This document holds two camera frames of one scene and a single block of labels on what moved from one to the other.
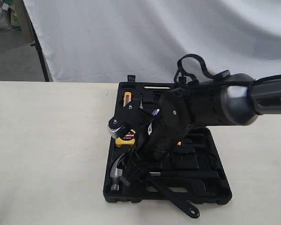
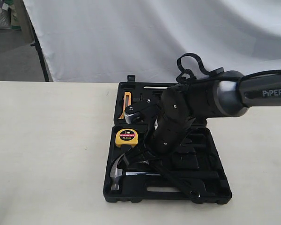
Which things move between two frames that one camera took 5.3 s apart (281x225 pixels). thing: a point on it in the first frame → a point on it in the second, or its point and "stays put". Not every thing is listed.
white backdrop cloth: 107,41 stays put
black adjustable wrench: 136,175 → 191,190
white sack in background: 0,15 stays put
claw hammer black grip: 116,176 stays put
